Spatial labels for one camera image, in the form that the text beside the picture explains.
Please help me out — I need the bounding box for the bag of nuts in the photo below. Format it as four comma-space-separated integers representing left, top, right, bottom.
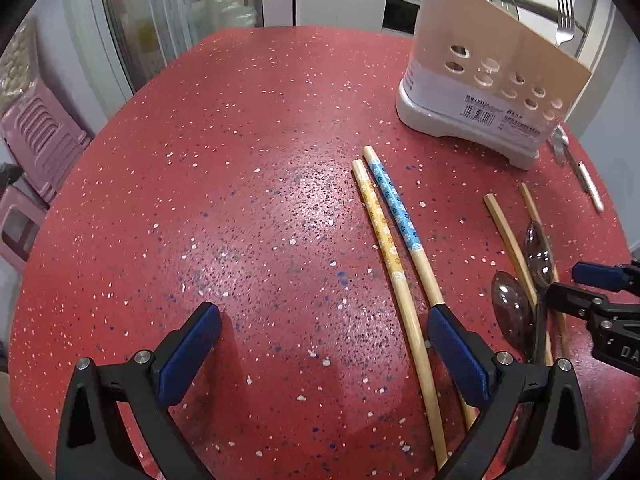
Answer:
0, 15, 38, 106

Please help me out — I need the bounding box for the sliding glass door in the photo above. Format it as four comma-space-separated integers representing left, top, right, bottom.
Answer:
62, 0, 296, 106

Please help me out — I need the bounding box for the yellow patterned chopstick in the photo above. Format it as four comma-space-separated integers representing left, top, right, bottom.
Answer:
351, 159, 449, 472

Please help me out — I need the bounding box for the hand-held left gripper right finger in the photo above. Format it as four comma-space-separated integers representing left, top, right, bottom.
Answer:
426, 306, 592, 480

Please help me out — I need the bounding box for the plain steel fork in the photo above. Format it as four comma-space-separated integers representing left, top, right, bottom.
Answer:
554, 0, 576, 46

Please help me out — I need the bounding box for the blue patterned chopstick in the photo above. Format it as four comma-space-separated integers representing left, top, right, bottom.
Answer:
362, 145, 480, 431

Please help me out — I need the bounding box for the plain wooden chopstick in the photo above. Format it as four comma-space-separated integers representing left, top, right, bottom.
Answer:
519, 183, 571, 358
483, 194, 555, 367

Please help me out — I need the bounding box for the black rounded object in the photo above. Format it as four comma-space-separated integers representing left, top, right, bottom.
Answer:
0, 162, 23, 191

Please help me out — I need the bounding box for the steel spoon with white handle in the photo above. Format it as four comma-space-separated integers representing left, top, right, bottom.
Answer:
550, 127, 605, 212

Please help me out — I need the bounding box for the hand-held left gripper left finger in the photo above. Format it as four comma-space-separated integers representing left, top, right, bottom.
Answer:
55, 301, 223, 480

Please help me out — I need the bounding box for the beige plastic cutlery holder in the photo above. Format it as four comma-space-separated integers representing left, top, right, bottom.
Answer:
395, 0, 592, 171

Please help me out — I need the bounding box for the pink plastic stool stack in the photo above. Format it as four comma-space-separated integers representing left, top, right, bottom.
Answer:
0, 80, 93, 206

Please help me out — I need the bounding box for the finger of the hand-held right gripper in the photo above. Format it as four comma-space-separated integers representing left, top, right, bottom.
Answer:
571, 260, 640, 297
545, 282, 640, 322

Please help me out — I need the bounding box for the black built-in oven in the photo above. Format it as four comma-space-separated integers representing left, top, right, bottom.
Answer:
381, 0, 426, 36

